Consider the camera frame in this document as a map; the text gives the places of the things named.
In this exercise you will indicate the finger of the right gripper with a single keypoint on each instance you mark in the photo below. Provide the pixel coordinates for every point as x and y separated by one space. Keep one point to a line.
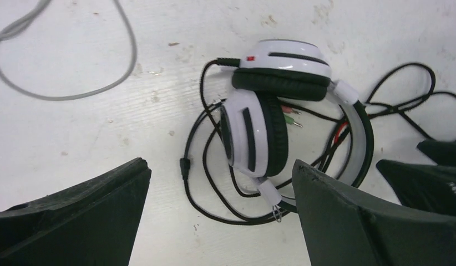
440 152
423 187

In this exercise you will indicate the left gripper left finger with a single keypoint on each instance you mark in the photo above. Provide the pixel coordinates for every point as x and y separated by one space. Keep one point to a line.
92 223

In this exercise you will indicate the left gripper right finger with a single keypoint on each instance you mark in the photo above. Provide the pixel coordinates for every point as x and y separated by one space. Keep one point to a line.
343 225

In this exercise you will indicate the black and white headphones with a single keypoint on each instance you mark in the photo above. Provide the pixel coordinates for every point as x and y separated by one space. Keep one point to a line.
252 123

